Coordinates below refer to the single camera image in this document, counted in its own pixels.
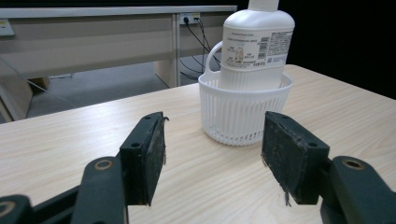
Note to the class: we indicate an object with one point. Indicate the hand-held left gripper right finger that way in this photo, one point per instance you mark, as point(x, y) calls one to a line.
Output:
point(291, 155)

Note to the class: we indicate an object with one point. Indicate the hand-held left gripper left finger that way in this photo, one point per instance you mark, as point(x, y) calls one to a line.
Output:
point(141, 161)

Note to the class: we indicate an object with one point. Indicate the white slotted plastic basket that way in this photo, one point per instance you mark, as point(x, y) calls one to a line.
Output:
point(239, 115)

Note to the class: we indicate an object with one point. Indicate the white ribbed plastic bottle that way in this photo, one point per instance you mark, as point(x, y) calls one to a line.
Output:
point(258, 21)

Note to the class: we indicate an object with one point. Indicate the white wall socket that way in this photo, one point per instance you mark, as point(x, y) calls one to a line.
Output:
point(189, 16)

